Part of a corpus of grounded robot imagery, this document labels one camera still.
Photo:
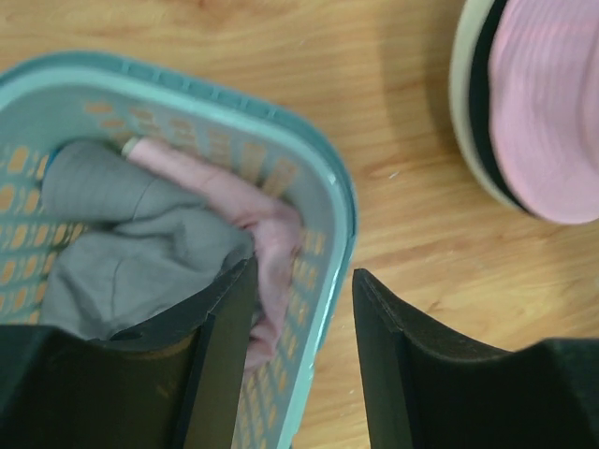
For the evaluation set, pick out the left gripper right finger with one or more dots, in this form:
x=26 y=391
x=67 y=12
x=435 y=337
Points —
x=426 y=385

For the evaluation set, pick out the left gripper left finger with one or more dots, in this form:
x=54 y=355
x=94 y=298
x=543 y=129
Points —
x=173 y=381

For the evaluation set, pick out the grey bucket hat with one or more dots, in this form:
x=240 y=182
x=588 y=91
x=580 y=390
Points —
x=150 y=245

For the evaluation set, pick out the grey plastic laundry basket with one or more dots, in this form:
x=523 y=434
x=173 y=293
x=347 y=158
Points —
x=259 y=167

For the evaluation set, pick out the black bucket hat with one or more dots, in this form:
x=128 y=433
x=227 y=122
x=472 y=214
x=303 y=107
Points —
x=479 y=108

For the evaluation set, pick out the pink bucket hat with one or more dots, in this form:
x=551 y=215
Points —
x=543 y=88

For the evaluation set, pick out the beige bucket hat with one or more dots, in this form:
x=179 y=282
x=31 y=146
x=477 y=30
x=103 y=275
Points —
x=472 y=15

